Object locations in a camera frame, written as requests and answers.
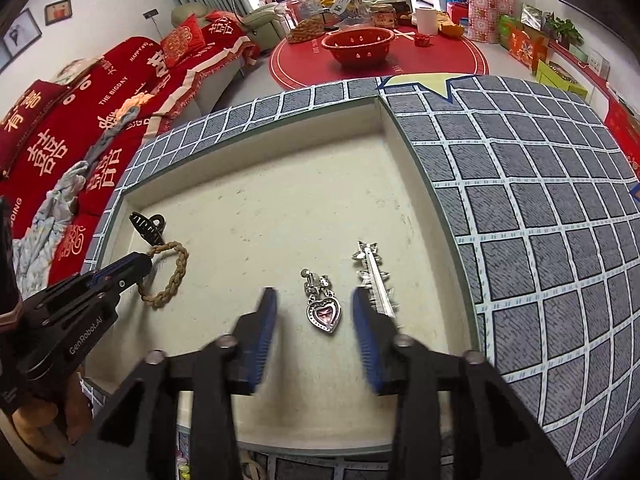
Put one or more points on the silver star hair clip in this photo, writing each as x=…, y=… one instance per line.
x=372, y=272

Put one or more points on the potted green plant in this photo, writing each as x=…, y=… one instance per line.
x=565, y=27

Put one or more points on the orange gift box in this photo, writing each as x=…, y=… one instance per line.
x=527, y=47

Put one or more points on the small glass jar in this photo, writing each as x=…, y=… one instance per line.
x=384, y=16

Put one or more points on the silver heart pendant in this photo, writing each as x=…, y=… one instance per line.
x=325, y=316

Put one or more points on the red patterned gift bag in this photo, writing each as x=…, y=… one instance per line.
x=490, y=5

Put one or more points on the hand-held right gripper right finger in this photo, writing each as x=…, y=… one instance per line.
x=367, y=345

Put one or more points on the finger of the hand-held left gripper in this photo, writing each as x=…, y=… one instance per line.
x=131, y=280
x=120, y=264

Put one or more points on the green-edged cardboard tray box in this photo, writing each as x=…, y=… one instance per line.
x=275, y=200

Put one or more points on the white cup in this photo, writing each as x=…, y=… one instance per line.
x=427, y=21

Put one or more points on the black wall television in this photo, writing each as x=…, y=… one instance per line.
x=605, y=0

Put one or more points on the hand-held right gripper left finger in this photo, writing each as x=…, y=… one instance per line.
x=265, y=335

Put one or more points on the red colander bowl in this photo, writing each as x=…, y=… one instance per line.
x=357, y=45

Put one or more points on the red printed sofa cover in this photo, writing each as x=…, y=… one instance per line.
x=75, y=125

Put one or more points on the black wall switch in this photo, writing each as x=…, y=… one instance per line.
x=150, y=13

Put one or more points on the blue-grey checkered cloth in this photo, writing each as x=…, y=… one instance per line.
x=525, y=210

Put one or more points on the small red framed photo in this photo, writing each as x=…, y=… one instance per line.
x=59, y=13

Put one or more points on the grey garment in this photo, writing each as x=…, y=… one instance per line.
x=112, y=137

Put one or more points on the light patterned pillow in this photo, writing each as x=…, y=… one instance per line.
x=75, y=70

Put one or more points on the clear plastic jar of nuts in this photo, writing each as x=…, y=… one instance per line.
x=306, y=27

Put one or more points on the red round coffee table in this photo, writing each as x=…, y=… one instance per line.
x=435, y=62

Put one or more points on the grey framed wall photo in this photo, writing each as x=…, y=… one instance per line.
x=21, y=32

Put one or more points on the light floral quilt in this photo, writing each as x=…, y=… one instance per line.
x=50, y=220

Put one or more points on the black hair claw clip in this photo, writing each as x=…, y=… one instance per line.
x=147, y=230

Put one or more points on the person's left hand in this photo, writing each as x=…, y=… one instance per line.
x=45, y=425

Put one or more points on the red embroidered square cushion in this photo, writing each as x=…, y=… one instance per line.
x=184, y=41

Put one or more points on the beige armchair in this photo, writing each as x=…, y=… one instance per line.
x=260, y=22

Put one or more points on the small red cup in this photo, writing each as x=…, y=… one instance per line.
x=422, y=40

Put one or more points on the red lettered long cushion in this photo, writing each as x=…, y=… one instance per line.
x=30, y=120

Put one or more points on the peach cloth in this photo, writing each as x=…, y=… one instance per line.
x=134, y=104

